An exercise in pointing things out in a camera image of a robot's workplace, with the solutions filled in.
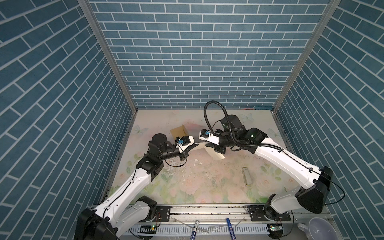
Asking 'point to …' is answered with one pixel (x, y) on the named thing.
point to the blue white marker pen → (195, 228)
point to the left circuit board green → (147, 229)
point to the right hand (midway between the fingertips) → (205, 139)
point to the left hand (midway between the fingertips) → (197, 144)
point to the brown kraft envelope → (179, 131)
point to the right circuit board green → (275, 230)
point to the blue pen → (231, 231)
